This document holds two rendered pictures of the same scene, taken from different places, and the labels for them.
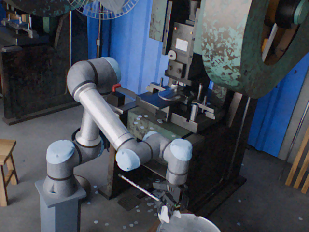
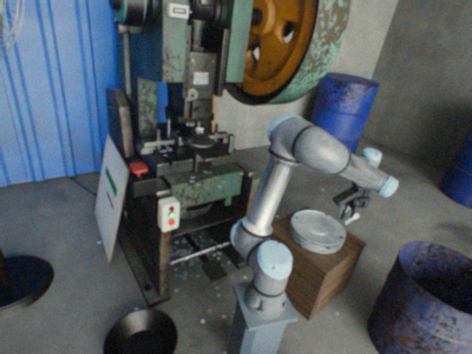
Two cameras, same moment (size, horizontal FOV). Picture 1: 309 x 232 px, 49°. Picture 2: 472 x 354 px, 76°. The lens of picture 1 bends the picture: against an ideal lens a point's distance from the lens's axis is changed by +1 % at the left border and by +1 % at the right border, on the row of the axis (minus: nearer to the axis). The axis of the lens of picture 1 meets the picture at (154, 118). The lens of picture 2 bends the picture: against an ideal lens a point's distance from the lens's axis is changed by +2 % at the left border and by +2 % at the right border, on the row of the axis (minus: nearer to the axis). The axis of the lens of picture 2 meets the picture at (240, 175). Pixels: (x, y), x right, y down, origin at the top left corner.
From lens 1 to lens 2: 1.68 m
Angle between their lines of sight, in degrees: 66
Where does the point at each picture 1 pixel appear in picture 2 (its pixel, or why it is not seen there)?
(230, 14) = (334, 32)
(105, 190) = (157, 297)
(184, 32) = (202, 62)
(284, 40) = not seen: hidden behind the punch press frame
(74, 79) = (343, 151)
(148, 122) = (204, 180)
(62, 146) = (275, 251)
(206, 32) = (311, 54)
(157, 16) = (174, 49)
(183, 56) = (205, 91)
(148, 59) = not seen: outside the picture
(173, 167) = not seen: hidden behind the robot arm
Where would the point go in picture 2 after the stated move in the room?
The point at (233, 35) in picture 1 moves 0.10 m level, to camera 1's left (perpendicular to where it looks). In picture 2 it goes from (332, 50) to (330, 52)
